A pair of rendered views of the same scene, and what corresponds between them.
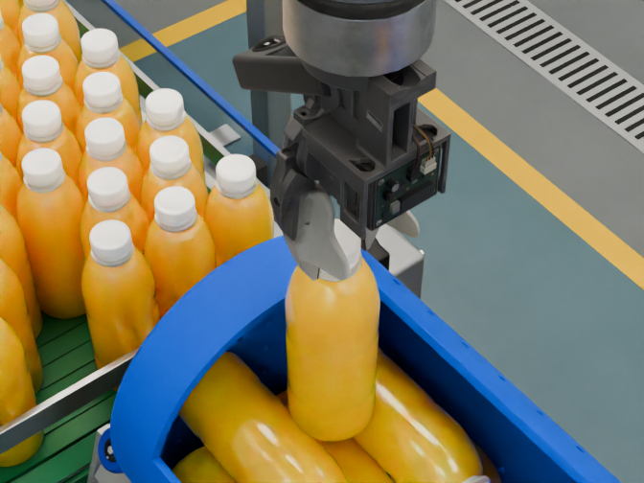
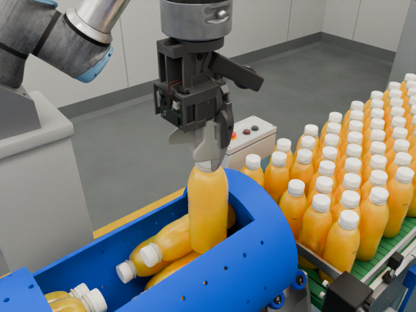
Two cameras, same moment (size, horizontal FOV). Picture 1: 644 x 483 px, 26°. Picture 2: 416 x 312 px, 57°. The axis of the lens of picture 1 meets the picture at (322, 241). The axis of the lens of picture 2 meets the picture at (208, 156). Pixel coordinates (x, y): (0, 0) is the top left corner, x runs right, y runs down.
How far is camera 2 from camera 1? 0.92 m
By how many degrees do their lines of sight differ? 64
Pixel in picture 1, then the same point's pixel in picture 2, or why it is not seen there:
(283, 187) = not seen: hidden behind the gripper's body
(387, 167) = (160, 83)
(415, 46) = (169, 26)
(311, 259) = (184, 138)
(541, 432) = (160, 286)
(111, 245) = (290, 184)
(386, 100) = (158, 44)
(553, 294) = not seen: outside the picture
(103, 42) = (405, 172)
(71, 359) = not seen: hidden behind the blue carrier
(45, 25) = (404, 157)
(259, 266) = (241, 181)
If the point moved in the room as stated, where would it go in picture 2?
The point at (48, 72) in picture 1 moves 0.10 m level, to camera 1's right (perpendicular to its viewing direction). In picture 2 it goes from (377, 160) to (394, 184)
